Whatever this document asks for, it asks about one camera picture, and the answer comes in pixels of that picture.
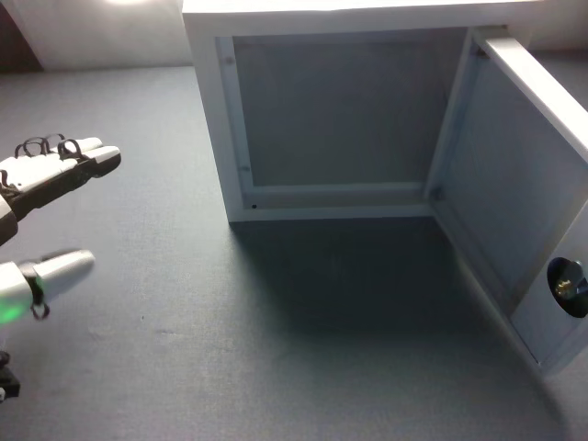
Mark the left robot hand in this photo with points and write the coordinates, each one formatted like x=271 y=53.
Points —
x=32 y=177

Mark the white cabinet door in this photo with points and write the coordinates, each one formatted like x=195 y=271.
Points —
x=505 y=184

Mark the large white box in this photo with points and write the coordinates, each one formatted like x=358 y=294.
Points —
x=335 y=115

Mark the black door lock knob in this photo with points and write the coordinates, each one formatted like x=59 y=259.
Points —
x=567 y=287

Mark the grey table cloth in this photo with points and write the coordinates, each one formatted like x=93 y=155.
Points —
x=184 y=344

